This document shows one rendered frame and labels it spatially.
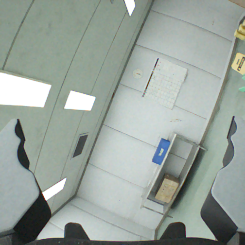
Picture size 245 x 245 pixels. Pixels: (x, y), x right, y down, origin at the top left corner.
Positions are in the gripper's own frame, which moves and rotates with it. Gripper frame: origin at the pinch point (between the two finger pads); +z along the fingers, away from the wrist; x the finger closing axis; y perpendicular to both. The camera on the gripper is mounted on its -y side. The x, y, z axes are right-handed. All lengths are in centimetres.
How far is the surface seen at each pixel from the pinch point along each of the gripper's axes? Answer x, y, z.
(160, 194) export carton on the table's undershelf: 80, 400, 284
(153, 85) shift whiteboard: 70, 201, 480
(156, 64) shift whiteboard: 81, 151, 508
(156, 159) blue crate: 68, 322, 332
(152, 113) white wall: 67, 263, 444
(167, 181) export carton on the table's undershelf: 95, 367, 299
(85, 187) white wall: -125, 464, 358
